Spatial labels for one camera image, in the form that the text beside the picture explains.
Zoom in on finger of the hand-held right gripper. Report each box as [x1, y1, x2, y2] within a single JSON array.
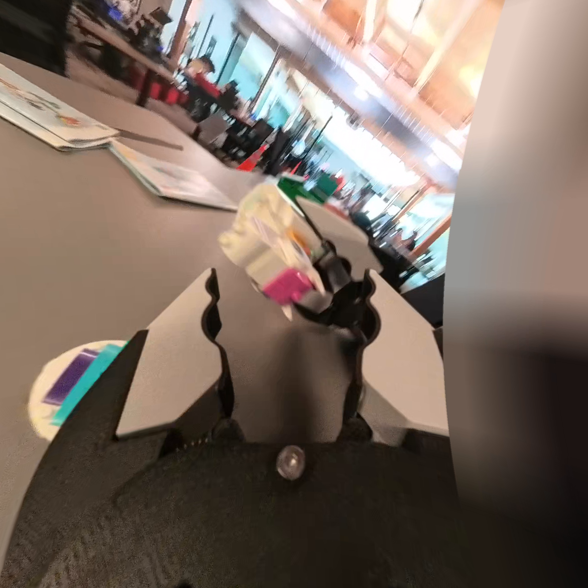
[[294, 256, 369, 328], [296, 197, 384, 278]]

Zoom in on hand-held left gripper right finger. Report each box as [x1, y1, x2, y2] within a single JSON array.
[[342, 269, 451, 446]]

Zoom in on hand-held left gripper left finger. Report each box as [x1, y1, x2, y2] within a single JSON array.
[[114, 268, 236, 439]]

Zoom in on lego instruction booklet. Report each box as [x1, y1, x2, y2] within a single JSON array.
[[0, 62, 121, 152], [109, 140, 239, 212]]

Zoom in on orange cone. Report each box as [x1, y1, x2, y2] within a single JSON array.
[[236, 144, 270, 173]]

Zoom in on long wooden table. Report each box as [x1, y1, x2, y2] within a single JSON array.
[[69, 9, 190, 107]]

